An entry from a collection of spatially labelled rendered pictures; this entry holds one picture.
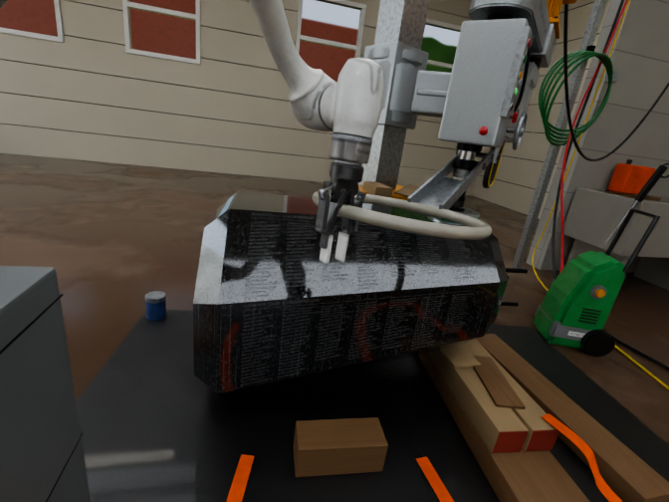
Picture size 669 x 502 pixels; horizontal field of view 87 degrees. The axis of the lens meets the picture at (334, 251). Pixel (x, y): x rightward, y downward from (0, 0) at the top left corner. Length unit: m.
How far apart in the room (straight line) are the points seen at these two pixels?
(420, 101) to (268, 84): 5.49
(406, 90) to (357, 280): 1.26
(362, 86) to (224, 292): 0.68
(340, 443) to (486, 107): 1.29
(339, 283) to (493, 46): 1.00
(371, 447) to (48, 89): 7.65
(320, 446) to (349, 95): 1.03
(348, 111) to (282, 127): 6.66
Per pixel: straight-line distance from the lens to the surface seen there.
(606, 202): 3.83
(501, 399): 1.56
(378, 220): 0.76
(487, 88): 1.51
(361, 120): 0.77
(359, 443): 1.32
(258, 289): 1.10
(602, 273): 2.51
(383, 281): 1.20
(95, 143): 7.90
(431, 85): 2.16
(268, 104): 7.40
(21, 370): 0.75
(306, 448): 1.28
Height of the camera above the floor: 1.09
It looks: 19 degrees down
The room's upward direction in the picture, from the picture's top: 7 degrees clockwise
